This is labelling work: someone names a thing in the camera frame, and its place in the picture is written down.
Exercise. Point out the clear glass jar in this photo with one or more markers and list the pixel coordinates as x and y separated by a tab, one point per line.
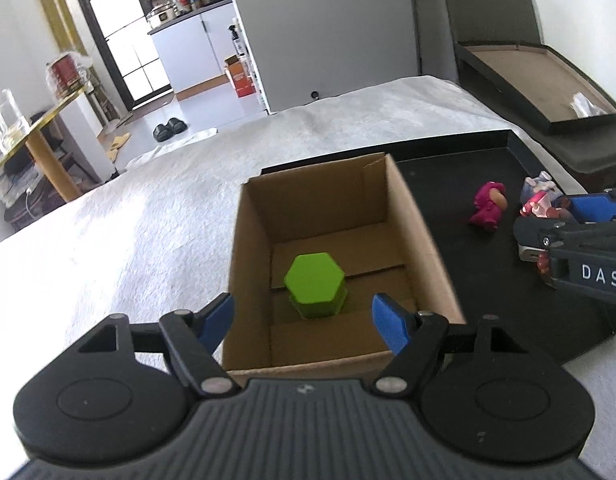
7	120

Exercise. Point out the black shallow box lid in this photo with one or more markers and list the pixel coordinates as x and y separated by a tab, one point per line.
528	80

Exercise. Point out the orange cardboard box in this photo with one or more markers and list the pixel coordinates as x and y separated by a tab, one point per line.
237	80

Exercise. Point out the green hexagonal block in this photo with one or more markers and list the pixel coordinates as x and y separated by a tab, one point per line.
313	282

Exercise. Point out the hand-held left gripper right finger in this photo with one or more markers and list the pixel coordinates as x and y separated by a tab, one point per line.
388	320

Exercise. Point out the flat cardboard scrap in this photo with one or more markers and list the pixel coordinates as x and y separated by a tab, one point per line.
118	141

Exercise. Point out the black tray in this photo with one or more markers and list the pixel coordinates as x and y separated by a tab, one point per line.
488	280

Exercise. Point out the red canister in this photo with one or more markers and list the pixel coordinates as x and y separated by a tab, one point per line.
62	72

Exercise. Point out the brown cardboard box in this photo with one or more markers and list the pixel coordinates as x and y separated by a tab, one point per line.
258	210

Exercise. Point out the pink dinosaur figure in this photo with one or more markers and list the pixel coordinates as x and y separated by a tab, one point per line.
485	210

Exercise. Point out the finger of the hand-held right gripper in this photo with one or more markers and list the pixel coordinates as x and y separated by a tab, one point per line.
533	232
590	207

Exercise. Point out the white kitchen cabinet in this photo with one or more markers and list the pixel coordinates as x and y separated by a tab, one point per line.
187	50

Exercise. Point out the dark spray bottle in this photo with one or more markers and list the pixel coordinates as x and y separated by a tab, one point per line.
235	37

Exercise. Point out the wooden table with gold top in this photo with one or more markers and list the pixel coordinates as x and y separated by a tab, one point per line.
42	152

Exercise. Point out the white crumpled tissue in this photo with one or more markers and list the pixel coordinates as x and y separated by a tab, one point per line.
588	105

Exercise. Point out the black slipper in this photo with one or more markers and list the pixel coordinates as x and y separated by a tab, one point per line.
177	126
162	133

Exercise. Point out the dark chair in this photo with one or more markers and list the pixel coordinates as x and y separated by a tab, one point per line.
77	162

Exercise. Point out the white low cabinet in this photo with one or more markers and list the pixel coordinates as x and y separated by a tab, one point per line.
85	110

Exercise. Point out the black framed glass door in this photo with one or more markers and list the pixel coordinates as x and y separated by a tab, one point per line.
117	20

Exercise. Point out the small pink white toy figure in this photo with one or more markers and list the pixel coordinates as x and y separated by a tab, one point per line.
538	205

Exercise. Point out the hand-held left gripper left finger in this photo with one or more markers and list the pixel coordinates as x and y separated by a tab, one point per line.
217	317

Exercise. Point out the stack of white papers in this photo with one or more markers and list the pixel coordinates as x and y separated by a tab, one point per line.
17	190

